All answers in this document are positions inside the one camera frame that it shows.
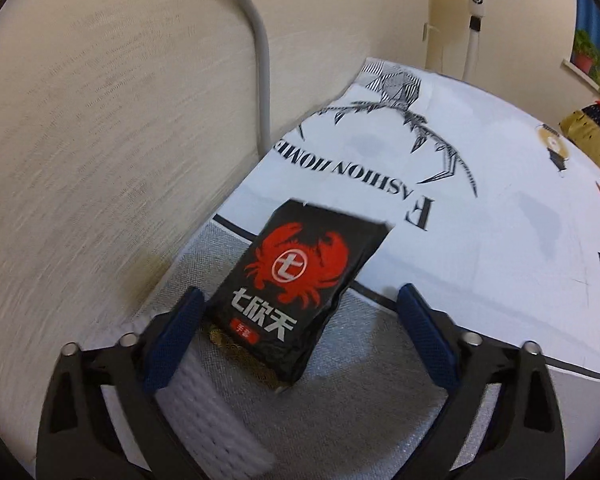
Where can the black red crab packet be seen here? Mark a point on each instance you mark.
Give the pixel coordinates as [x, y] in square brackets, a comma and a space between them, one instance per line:
[300, 300]

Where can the grey white folding table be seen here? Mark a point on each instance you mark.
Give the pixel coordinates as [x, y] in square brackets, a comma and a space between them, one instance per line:
[505, 260]

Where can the white standing fan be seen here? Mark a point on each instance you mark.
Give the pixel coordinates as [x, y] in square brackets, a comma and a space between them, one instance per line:
[472, 50]

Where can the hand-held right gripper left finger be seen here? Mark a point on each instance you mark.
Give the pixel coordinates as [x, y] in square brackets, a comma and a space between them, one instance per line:
[172, 345]

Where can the potted green plant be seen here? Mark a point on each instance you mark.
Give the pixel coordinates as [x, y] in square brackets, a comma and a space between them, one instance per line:
[585, 62]

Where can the white knitted cloth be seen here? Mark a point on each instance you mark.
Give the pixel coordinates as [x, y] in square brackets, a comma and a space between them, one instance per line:
[205, 410]

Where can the bed with red blanket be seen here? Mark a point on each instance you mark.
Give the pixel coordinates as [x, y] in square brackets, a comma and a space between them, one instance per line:
[595, 130]

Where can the white wall outlet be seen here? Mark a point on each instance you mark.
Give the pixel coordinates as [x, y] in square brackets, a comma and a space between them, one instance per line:
[425, 31]

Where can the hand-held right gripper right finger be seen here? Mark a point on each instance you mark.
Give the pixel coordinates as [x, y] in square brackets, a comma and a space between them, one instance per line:
[427, 340]

